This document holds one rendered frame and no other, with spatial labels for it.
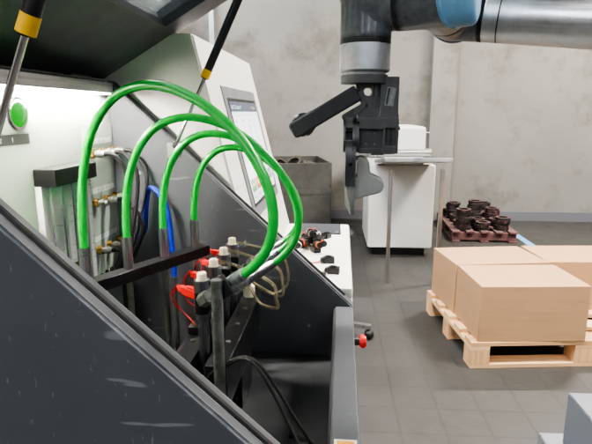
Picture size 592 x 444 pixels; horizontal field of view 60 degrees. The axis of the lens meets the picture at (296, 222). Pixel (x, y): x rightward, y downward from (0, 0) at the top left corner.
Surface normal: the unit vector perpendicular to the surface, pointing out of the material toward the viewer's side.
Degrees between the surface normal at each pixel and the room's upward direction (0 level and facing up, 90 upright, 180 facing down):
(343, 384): 0
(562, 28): 112
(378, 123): 90
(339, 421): 0
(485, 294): 90
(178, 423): 90
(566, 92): 90
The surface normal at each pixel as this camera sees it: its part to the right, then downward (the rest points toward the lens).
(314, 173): 0.13, 0.21
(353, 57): -0.55, 0.18
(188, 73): -0.09, 0.21
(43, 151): 1.00, 0.02
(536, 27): -0.45, 0.54
